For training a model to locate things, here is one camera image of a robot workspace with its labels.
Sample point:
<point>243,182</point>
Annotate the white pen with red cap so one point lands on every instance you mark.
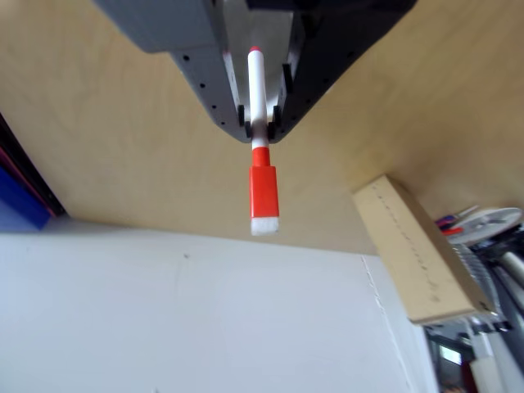
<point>264,192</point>

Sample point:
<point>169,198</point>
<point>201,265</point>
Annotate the light wooden block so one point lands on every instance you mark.
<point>417,249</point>

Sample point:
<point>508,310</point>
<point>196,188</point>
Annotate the blue flat box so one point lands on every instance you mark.
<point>18,200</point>

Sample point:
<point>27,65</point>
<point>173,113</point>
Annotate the white round spool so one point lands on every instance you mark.
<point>487,223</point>

